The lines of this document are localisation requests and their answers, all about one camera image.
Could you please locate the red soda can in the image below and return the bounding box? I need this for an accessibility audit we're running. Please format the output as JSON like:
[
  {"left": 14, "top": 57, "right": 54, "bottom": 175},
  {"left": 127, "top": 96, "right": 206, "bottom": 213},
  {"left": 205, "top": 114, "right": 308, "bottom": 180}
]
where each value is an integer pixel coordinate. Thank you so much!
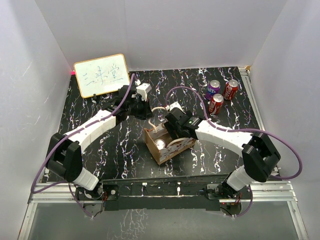
[{"left": 154, "top": 139, "right": 166, "bottom": 150}]

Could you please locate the red Coca-Cola can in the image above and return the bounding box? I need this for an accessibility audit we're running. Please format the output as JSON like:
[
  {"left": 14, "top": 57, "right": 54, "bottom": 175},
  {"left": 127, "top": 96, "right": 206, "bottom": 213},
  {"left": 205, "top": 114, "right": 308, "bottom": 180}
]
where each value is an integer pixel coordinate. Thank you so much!
[
  {"left": 222, "top": 79, "right": 239, "bottom": 101},
  {"left": 208, "top": 93, "right": 224, "bottom": 115}
]

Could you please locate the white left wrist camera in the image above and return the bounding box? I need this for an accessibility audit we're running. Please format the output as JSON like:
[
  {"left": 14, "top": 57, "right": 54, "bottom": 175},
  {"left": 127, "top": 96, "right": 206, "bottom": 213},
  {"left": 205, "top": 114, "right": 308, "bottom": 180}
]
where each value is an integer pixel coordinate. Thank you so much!
[{"left": 135, "top": 79, "right": 152, "bottom": 102}]

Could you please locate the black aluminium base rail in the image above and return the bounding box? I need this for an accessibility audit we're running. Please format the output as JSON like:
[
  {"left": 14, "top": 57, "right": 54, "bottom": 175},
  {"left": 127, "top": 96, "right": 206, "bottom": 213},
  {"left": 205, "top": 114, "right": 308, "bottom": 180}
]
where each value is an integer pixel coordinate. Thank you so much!
[{"left": 18, "top": 174, "right": 308, "bottom": 240}]

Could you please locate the small framed whiteboard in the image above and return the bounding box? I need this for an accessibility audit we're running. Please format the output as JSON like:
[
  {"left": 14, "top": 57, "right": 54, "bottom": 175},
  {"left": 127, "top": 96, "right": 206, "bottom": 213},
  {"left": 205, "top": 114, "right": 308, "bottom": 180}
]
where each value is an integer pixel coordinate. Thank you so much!
[{"left": 73, "top": 53, "right": 130, "bottom": 99}]

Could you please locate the patterned canvas tote bag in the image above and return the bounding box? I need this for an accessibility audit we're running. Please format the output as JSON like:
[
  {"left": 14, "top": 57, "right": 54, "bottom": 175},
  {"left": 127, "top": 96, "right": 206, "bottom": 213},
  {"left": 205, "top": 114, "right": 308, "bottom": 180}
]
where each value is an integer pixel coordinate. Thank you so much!
[{"left": 143, "top": 122, "right": 196, "bottom": 165}]

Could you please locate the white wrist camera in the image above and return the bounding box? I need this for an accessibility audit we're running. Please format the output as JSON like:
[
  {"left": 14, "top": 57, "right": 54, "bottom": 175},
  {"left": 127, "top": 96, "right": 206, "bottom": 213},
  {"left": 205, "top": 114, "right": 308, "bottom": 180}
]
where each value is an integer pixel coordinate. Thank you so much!
[
  {"left": 164, "top": 101, "right": 183, "bottom": 112},
  {"left": 135, "top": 79, "right": 152, "bottom": 102}
]

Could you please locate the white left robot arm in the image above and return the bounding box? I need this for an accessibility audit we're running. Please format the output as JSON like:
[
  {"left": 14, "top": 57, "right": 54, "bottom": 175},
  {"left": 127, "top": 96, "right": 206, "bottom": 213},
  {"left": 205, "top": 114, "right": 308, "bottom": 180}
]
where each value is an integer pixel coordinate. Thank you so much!
[{"left": 45, "top": 83, "right": 153, "bottom": 200}]

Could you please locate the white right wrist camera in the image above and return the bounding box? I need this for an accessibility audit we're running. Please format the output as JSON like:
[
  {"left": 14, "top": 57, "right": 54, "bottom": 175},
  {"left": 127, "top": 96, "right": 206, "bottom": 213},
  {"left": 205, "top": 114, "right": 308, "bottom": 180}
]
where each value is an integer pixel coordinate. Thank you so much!
[{"left": 164, "top": 101, "right": 183, "bottom": 112}]

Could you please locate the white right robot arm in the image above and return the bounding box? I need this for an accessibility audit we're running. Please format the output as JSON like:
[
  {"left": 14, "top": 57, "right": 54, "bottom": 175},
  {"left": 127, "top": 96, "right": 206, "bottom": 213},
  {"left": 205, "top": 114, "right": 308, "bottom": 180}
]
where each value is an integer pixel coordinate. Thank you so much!
[{"left": 164, "top": 106, "right": 281, "bottom": 199}]

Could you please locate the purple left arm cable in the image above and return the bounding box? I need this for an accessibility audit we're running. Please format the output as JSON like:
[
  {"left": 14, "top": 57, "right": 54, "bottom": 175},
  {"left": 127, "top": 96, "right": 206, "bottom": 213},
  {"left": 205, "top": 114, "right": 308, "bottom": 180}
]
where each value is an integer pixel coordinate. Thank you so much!
[{"left": 31, "top": 73, "right": 139, "bottom": 218}]

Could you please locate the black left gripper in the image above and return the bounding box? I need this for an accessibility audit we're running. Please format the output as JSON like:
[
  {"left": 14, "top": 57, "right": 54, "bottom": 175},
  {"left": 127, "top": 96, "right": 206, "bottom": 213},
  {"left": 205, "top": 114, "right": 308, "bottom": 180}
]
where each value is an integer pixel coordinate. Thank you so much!
[{"left": 126, "top": 96, "right": 154, "bottom": 121}]

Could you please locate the purple Fanta can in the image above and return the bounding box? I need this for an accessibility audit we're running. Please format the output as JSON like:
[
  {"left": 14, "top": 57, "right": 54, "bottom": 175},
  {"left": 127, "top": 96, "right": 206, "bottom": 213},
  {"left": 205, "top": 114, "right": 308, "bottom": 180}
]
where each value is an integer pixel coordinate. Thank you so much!
[{"left": 205, "top": 80, "right": 221, "bottom": 101}]

